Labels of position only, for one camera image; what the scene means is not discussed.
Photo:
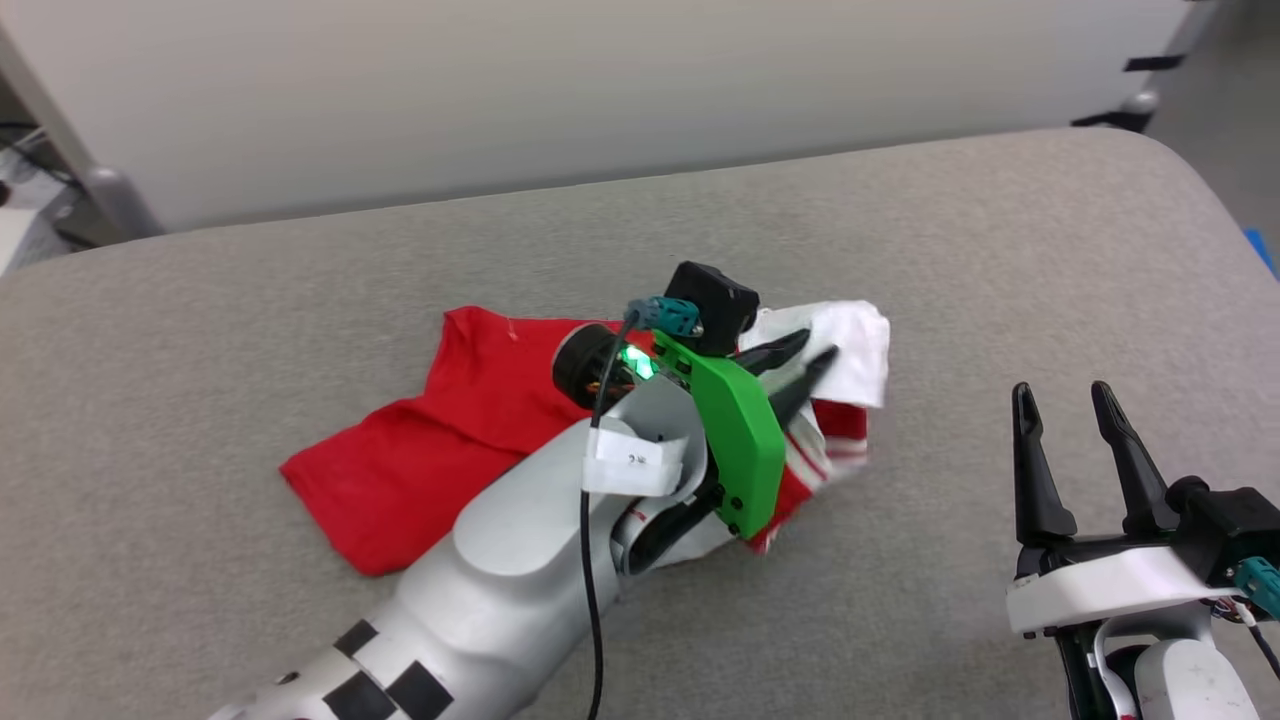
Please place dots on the metal partition leg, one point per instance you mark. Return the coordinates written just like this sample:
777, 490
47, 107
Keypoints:
1142, 103
120, 195

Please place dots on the white partition panel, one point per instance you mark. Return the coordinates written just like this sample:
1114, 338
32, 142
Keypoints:
600, 90

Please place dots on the blue floor object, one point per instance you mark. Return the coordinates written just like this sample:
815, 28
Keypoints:
1265, 250

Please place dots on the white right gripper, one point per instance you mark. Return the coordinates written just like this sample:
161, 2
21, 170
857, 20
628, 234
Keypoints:
1100, 590

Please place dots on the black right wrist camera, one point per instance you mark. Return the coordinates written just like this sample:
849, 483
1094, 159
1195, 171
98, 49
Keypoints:
1235, 520

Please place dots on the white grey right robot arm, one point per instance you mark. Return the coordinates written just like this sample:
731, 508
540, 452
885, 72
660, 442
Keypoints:
1190, 680

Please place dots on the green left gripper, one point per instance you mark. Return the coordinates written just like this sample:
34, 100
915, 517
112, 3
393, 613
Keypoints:
740, 440

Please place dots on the black partition clip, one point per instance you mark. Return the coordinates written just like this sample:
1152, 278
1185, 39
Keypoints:
1155, 63
1110, 120

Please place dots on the red and white shirt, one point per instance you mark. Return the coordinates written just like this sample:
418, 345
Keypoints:
440, 440

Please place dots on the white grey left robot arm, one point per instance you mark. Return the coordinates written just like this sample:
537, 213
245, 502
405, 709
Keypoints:
520, 560

